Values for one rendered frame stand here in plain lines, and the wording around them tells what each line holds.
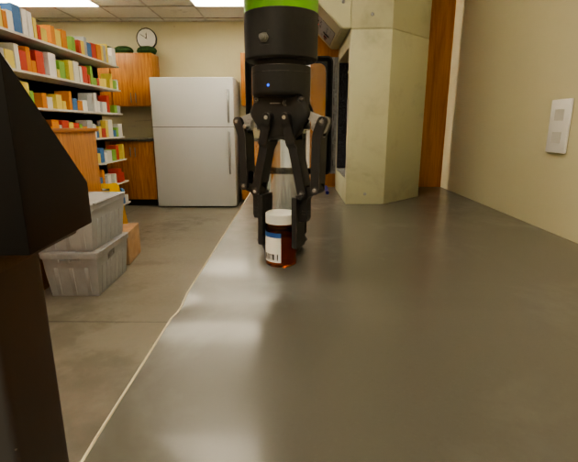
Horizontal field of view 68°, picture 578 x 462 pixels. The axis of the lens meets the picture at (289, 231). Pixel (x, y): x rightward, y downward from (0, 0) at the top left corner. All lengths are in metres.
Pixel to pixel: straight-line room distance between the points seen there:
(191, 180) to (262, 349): 5.91
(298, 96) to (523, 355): 0.38
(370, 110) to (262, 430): 1.01
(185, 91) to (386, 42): 5.17
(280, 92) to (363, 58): 0.73
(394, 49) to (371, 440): 1.08
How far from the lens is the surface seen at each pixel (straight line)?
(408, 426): 0.37
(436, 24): 1.70
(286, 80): 0.54
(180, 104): 6.30
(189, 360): 0.44
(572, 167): 1.08
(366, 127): 1.24
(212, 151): 6.22
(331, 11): 1.26
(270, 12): 0.55
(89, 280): 3.27
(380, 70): 1.25
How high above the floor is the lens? 1.16
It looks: 14 degrees down
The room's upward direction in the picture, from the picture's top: straight up
